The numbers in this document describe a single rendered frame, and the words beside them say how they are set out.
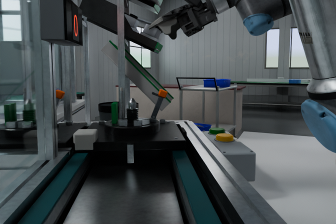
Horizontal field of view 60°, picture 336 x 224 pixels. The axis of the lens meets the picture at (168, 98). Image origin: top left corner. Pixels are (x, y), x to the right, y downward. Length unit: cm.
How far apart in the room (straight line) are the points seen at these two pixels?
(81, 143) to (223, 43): 883
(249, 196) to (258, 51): 883
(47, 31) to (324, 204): 60
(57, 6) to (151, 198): 34
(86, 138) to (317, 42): 48
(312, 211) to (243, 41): 873
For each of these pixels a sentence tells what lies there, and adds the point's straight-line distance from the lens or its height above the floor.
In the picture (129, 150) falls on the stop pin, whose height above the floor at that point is 95.
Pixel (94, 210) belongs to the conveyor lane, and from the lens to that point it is 47.
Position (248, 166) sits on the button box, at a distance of 61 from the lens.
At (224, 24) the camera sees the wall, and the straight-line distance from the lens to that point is 943.
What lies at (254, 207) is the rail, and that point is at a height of 96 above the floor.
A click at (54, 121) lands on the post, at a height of 103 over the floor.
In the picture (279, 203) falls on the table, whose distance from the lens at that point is 65.
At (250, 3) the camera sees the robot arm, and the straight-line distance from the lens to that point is 91.
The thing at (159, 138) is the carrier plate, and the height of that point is 97.
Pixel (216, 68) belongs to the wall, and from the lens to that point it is 938.
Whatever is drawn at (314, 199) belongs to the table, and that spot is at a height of 86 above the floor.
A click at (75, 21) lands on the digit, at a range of 56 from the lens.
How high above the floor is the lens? 112
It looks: 6 degrees down
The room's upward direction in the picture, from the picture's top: straight up
